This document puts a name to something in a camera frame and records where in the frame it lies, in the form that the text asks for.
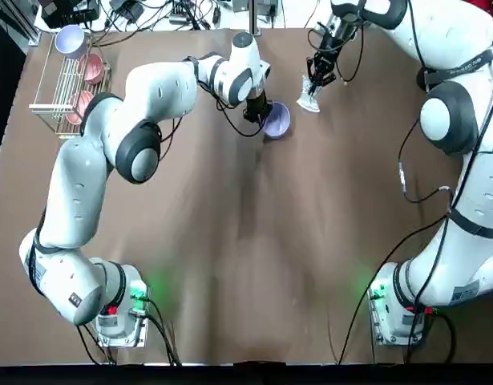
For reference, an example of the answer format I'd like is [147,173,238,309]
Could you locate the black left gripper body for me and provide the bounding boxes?
[242,92,272,124]

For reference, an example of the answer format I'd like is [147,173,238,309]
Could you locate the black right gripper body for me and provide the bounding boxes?
[316,16,359,61]

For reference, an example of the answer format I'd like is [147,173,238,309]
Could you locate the purple bowl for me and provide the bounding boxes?
[55,24,87,59]
[261,101,291,140]

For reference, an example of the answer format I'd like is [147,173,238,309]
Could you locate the silver sponge cloth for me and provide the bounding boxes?
[296,78,321,114]

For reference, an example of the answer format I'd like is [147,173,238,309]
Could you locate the pink bowl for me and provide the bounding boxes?
[65,90,95,124]
[78,54,105,85]

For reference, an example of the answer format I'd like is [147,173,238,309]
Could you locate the black power adapter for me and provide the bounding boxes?
[109,0,139,23]

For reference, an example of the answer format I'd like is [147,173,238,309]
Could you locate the black electronics box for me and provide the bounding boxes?
[40,0,99,30]

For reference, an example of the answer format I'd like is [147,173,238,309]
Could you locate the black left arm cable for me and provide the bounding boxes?
[157,55,268,161]

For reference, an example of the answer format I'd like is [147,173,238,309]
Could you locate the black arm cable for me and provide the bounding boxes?
[397,23,493,204]
[157,55,268,161]

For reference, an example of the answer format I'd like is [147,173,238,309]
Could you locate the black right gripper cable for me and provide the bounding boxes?
[307,22,366,86]

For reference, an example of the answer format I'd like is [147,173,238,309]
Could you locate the aluminium profile post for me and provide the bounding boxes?
[249,0,260,36]

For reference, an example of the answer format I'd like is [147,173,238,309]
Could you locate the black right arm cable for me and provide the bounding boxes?
[397,23,493,204]

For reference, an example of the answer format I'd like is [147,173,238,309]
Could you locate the silver wire dish rack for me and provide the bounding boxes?
[28,30,113,140]

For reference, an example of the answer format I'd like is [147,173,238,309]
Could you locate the long black table cable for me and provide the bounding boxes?
[337,214,451,365]

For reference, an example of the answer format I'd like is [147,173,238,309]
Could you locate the aluminium frame rail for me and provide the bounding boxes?
[0,6,42,47]

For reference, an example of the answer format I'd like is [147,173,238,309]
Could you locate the black left base cables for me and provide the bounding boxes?
[75,296,184,366]

